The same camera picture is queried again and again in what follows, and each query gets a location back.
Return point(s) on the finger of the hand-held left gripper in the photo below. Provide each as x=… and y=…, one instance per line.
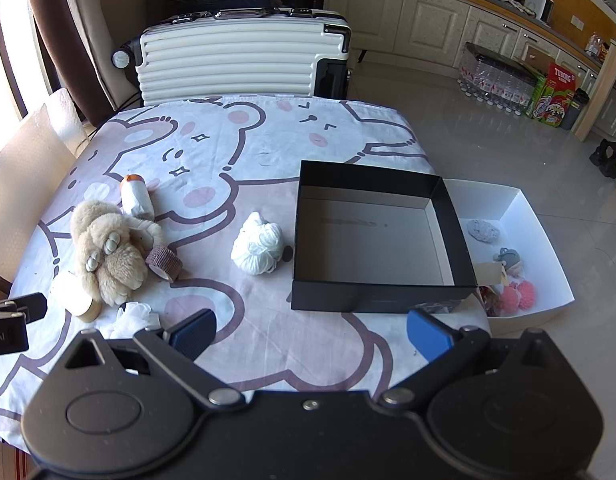
x=34, y=307

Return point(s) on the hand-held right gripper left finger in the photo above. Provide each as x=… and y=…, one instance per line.
x=193, y=334

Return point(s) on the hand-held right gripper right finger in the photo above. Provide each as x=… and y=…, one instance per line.
x=430, y=336

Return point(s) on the beige round disc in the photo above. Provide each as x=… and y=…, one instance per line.
x=75, y=292

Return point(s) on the white mesh cloth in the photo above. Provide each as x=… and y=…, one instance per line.
x=133, y=317

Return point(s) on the black cardboard box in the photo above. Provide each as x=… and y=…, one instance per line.
x=368, y=300

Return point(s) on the beige plush toy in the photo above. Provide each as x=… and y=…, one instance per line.
x=108, y=240

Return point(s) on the white yarn ball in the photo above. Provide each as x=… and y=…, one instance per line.
x=255, y=247

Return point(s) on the white bag roll orange cap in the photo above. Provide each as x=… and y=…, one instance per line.
x=137, y=200

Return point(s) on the dark red trinket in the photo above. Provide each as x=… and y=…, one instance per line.
x=487, y=300

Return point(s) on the beige paper tag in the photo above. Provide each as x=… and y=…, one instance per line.
x=490, y=275

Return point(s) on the pink pompom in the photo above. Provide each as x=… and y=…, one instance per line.
x=509, y=299
x=527, y=294

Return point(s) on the grey knitted piece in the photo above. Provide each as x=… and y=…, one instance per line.
x=482, y=230

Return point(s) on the bubble wrap sheet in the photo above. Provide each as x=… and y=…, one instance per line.
x=28, y=160

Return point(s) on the white cardboard box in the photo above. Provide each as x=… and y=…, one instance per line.
x=517, y=210

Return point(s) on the bear printed blanket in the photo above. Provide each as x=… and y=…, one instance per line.
x=268, y=135

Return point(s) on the pack of water bottles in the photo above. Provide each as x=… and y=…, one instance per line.
x=497, y=80

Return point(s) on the black trash bin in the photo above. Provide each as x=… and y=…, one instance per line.
x=575, y=110

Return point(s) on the red and green carton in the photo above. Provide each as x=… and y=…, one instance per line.
x=555, y=95

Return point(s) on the brown curtain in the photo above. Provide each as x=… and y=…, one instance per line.
x=63, y=35

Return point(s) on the white ribbed suitcase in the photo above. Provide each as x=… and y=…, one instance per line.
x=228, y=60

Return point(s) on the cream kitchen cabinets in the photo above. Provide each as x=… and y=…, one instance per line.
x=437, y=15

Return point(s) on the snack bags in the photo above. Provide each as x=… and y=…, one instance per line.
x=595, y=46

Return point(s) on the white countertop appliance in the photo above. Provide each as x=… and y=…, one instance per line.
x=535, y=5

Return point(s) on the wooden post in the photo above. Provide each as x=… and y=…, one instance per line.
x=600, y=95

